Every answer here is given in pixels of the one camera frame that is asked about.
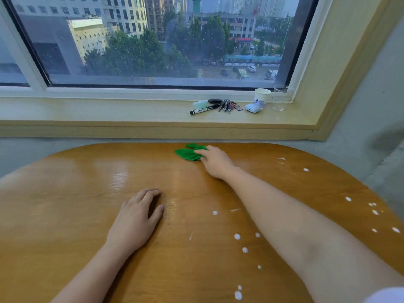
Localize white window frame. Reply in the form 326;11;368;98
0;0;335;103

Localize scattered white liquid drops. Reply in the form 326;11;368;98
188;157;401;301

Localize person's left forearm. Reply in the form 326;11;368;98
50;242;144;303

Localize person's left hand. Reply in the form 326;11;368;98
105;189;165;255

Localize green cleaning cloth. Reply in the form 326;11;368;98
175;143;208;162

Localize person's right forearm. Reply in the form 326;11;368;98
222;167;404;303

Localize clear plastic cup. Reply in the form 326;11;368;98
273;85;290;111

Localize black marker pen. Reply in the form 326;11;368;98
190;104;220;115

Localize white shirt sleeve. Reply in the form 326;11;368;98
363;287;404;303

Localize white printed paper cup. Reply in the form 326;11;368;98
254;88;272;110

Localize bunch of metal keys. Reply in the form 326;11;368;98
218;99;237;114

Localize person's right hand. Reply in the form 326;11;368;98
194;146;236;181

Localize pale wooden windowsill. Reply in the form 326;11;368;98
0;97;320;141

